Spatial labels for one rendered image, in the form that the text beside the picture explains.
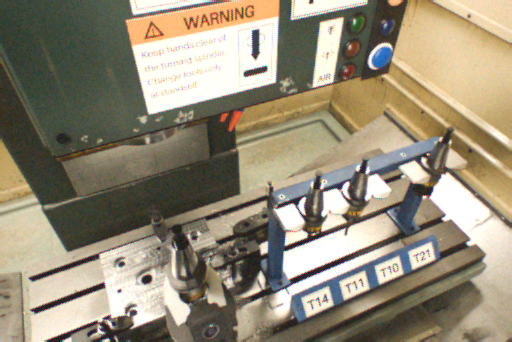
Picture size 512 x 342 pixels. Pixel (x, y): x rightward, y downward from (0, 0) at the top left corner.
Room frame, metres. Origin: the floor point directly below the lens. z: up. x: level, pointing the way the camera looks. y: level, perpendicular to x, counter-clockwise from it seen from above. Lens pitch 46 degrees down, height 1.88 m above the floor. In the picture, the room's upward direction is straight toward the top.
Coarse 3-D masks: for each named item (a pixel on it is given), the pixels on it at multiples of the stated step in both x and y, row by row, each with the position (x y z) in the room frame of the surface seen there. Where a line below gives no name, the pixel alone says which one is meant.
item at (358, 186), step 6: (354, 174) 0.59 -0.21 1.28; (360, 174) 0.58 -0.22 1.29; (366, 174) 0.58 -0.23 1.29; (354, 180) 0.58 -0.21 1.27; (360, 180) 0.57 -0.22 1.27; (366, 180) 0.57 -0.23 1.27; (348, 186) 0.59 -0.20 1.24; (354, 186) 0.57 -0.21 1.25; (360, 186) 0.57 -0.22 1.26; (366, 186) 0.57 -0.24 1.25; (348, 192) 0.58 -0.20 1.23; (354, 192) 0.57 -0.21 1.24; (360, 192) 0.57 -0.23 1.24; (366, 192) 0.57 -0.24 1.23
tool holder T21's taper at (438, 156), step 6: (438, 144) 0.68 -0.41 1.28; (444, 144) 0.67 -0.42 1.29; (450, 144) 0.67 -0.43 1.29; (432, 150) 0.68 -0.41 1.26; (438, 150) 0.67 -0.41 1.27; (444, 150) 0.66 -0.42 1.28; (432, 156) 0.67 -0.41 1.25; (438, 156) 0.66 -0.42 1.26; (444, 156) 0.66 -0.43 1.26; (426, 162) 0.68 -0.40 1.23; (432, 162) 0.66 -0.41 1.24; (438, 162) 0.66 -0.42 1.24; (444, 162) 0.66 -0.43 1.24; (438, 168) 0.66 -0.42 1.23
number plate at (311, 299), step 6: (324, 288) 0.50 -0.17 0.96; (312, 294) 0.48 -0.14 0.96; (318, 294) 0.48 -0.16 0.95; (324, 294) 0.49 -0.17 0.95; (330, 294) 0.49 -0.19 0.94; (306, 300) 0.47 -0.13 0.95; (312, 300) 0.47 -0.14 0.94; (318, 300) 0.47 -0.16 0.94; (324, 300) 0.48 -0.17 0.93; (330, 300) 0.48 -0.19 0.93; (306, 306) 0.46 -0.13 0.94; (312, 306) 0.46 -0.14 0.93; (318, 306) 0.46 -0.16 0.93; (324, 306) 0.46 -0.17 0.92; (330, 306) 0.47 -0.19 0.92; (306, 312) 0.45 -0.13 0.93; (312, 312) 0.45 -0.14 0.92
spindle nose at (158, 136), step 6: (180, 126) 0.51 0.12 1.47; (156, 132) 0.47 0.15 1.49; (162, 132) 0.48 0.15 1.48; (168, 132) 0.49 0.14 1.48; (174, 132) 0.49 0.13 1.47; (132, 138) 0.46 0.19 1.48; (138, 138) 0.47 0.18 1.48; (144, 138) 0.47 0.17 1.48; (150, 138) 0.47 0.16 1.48; (156, 138) 0.47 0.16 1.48; (162, 138) 0.48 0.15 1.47; (126, 144) 0.47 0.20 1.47; (132, 144) 0.47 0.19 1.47; (138, 144) 0.47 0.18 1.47; (144, 144) 0.47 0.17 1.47
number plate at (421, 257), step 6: (420, 246) 0.62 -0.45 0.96; (426, 246) 0.63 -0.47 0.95; (408, 252) 0.61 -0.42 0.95; (414, 252) 0.61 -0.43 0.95; (420, 252) 0.61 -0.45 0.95; (426, 252) 0.61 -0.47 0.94; (432, 252) 0.62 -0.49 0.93; (414, 258) 0.60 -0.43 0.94; (420, 258) 0.60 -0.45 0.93; (426, 258) 0.60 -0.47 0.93; (432, 258) 0.61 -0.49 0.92; (414, 264) 0.58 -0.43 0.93; (420, 264) 0.59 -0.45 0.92
